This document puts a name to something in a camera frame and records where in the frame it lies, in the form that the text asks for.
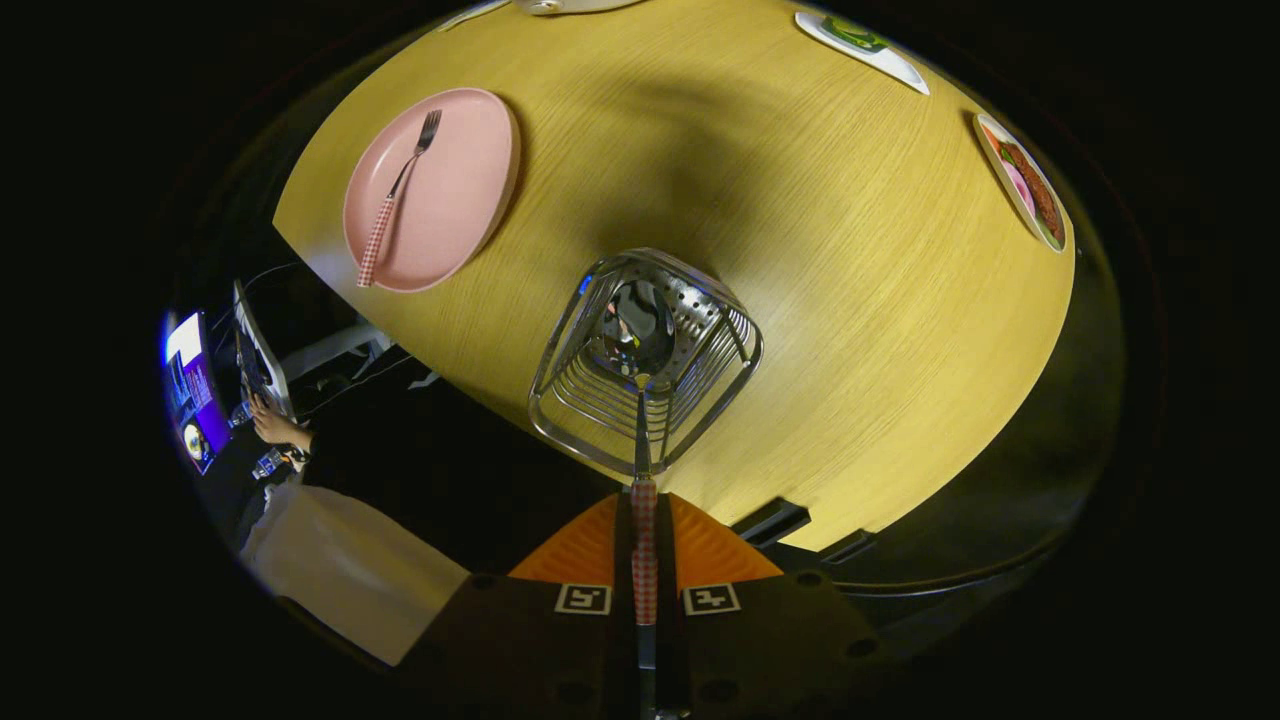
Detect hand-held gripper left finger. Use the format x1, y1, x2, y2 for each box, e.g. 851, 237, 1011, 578
395, 492, 637, 720

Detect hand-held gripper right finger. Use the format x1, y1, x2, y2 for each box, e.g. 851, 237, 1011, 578
655, 492, 901, 720

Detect spoon with checked handle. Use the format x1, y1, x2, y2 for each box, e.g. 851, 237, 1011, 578
603, 279, 678, 719

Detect fork with checked handle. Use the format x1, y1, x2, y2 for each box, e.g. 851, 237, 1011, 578
356, 109, 443, 289

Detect pink round plate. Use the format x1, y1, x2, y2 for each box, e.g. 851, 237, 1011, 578
342, 87, 522, 294

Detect computer monitor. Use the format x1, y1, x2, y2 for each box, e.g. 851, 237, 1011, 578
163, 310, 233, 476

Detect small plate with food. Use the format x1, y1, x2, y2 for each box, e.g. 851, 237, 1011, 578
972, 111, 1069, 254

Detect white square coaster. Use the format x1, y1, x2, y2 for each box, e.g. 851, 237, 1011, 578
794, 10, 931, 97

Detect white plate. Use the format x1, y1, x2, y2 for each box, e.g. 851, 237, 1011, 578
513, 0, 649, 17

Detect white tray with beans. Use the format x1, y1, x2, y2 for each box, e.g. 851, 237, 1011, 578
435, 0, 513, 33

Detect dark table bracket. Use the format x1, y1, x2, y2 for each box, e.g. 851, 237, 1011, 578
820, 528, 879, 566
730, 497, 813, 549

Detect metal wire basket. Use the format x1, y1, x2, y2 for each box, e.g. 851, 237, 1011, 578
527, 247, 765, 478

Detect white desk frame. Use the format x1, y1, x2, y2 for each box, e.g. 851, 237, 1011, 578
278, 318, 396, 383

